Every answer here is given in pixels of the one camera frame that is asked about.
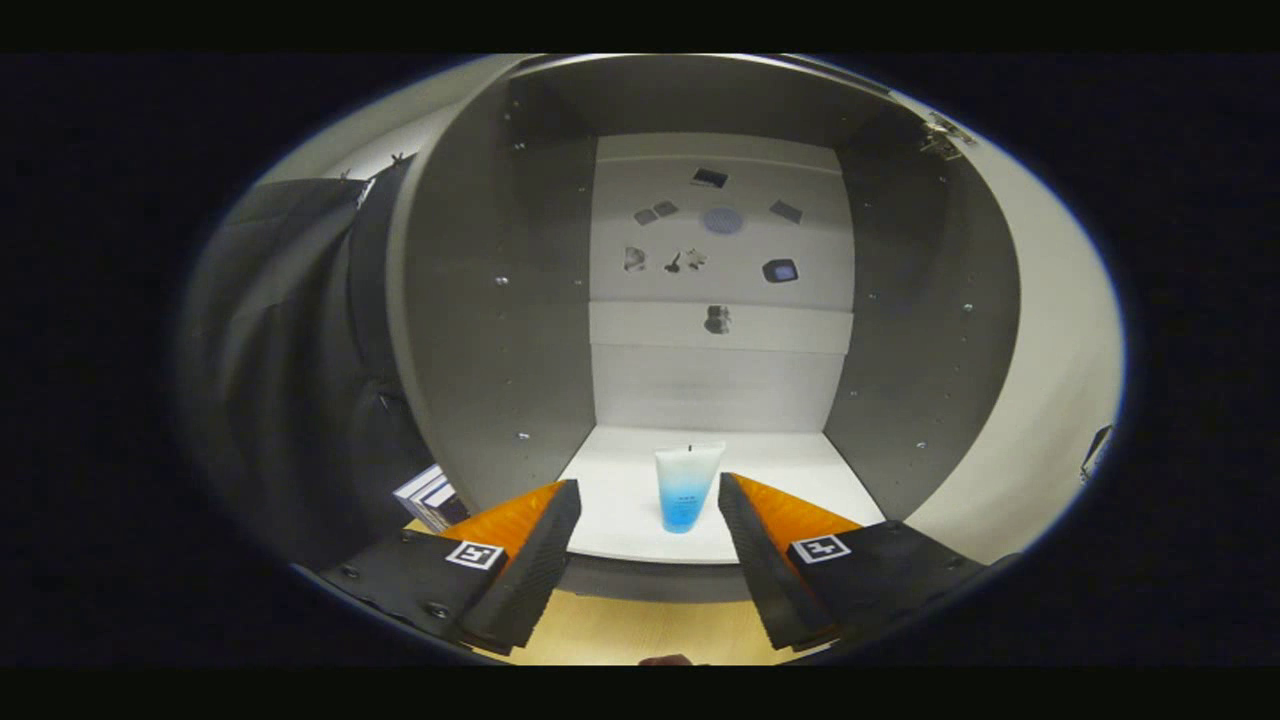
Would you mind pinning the blue white book stack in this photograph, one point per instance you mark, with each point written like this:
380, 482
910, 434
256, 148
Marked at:
430, 495

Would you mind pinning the grey cabinet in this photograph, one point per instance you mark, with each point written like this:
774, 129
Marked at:
500, 350

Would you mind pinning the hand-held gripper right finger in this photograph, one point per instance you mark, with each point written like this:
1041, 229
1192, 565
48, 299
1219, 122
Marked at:
765, 570

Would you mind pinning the row of black cloth clips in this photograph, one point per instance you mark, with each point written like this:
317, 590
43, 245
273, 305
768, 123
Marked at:
398, 159

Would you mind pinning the black backdrop cloth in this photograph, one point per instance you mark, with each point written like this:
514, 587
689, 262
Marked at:
290, 400

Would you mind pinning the blue and white tube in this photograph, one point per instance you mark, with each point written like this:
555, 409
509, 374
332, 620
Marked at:
688, 490

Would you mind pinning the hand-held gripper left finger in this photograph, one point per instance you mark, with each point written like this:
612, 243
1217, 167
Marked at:
530, 570

